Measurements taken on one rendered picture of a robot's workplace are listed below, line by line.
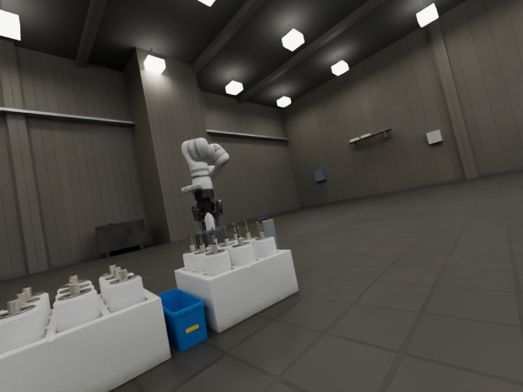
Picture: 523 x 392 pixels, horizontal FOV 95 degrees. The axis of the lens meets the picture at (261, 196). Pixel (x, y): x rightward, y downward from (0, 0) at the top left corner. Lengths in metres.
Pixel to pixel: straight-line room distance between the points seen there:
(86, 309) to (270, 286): 0.59
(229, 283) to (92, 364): 0.42
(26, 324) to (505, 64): 10.70
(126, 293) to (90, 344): 0.13
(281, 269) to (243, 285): 0.19
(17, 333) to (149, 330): 0.29
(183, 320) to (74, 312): 0.29
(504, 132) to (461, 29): 3.47
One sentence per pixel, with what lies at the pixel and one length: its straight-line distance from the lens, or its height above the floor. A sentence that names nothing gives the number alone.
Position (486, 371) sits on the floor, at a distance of 0.69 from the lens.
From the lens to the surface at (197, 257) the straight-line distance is 1.03.
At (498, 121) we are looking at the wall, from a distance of 10.26.
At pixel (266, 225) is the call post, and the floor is 0.29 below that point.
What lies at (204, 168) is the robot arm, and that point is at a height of 0.57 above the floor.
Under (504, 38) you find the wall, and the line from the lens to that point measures 10.77.
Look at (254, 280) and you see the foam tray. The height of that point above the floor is 0.12.
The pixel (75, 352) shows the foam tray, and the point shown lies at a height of 0.13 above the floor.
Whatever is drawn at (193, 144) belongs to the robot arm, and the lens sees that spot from 0.96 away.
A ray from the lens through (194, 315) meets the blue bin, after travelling 0.89.
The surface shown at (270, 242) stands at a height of 0.23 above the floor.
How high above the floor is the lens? 0.38
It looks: 3 degrees up
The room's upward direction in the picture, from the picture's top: 12 degrees counter-clockwise
